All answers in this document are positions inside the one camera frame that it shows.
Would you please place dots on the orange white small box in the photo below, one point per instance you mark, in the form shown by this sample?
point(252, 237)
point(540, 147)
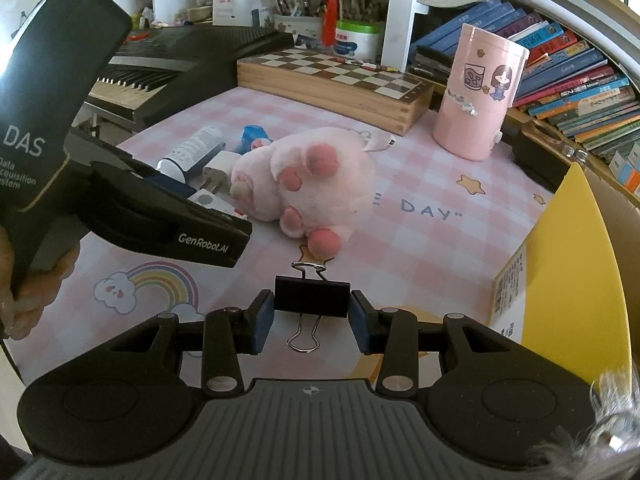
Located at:
point(625, 175)

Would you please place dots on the person's left hand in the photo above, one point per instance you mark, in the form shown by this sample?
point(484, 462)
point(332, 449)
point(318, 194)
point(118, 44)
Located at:
point(30, 305)

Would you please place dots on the black binder clip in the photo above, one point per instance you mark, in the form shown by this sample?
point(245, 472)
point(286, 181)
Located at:
point(310, 297)

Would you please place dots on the white tub green lid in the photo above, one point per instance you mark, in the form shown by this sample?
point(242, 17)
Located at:
point(357, 42)

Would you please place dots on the row of colourful books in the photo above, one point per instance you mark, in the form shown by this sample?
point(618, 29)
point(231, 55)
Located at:
point(575, 75)

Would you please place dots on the white box red label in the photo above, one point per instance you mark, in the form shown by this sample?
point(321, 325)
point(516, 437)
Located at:
point(224, 5)

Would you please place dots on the wooden chessboard box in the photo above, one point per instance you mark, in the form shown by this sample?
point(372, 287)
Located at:
point(330, 72)

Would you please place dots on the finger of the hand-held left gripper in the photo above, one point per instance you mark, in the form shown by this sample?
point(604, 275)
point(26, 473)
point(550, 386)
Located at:
point(150, 187)

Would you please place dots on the red white glue bottle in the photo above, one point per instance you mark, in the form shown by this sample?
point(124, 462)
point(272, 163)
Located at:
point(331, 15)

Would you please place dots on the white spray bottle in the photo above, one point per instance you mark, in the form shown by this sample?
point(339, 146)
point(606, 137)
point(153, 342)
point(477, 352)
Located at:
point(192, 147)

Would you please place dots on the pink cylindrical container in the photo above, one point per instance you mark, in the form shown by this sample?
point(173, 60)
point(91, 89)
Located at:
point(475, 110)

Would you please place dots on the white bookshelf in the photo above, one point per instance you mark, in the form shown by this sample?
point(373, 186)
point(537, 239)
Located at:
point(400, 10)

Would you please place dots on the black electronic keyboard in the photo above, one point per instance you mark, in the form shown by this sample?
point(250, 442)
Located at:
point(200, 50)

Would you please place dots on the white charger plug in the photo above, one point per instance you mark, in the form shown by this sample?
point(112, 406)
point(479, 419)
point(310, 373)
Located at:
point(220, 167)

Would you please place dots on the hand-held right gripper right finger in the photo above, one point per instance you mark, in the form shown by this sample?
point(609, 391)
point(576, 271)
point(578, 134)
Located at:
point(360, 320)

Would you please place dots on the yellow cardboard box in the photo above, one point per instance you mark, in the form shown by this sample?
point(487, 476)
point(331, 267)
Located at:
point(575, 270)

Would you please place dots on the grey furry sleeve cuff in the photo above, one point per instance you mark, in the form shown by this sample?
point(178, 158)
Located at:
point(610, 425)

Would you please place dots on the small blue box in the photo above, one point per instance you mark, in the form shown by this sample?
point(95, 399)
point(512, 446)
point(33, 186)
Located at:
point(252, 135)

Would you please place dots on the pink plush paw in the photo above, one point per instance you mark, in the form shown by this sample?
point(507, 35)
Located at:
point(320, 185)

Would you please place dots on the pink checkered desktop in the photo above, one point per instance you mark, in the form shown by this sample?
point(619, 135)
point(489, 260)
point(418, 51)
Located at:
point(425, 240)

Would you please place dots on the pen holder with pens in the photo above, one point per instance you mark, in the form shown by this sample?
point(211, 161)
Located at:
point(300, 30)

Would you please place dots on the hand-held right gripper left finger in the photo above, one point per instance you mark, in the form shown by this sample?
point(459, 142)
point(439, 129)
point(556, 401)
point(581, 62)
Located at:
point(263, 320)

